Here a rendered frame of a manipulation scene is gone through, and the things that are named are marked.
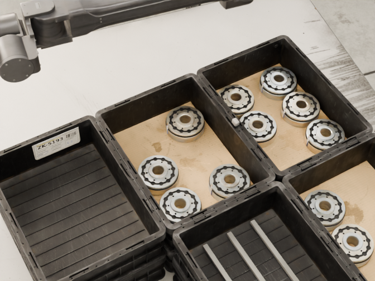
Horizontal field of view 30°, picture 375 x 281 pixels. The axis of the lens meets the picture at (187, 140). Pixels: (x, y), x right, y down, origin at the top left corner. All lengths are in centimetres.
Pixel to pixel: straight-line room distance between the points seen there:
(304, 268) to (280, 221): 14
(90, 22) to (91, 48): 103
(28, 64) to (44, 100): 96
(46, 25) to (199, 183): 71
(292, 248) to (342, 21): 195
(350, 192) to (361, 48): 163
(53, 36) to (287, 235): 79
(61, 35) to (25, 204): 63
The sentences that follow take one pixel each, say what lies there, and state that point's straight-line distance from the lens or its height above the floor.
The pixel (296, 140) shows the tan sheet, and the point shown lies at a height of 83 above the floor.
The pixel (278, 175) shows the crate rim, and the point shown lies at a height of 93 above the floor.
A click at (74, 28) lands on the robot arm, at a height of 145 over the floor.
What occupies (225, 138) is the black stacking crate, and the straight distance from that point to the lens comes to 183.
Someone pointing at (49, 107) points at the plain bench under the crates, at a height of 70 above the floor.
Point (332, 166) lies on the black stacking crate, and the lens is 179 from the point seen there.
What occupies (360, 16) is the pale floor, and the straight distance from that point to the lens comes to 354.
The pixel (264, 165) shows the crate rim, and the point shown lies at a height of 93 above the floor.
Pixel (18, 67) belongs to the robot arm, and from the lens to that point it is 119.
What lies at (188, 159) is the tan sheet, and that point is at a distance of 182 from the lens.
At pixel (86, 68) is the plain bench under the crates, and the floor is 70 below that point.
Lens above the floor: 231
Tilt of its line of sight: 53 degrees down
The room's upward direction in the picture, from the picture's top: 2 degrees clockwise
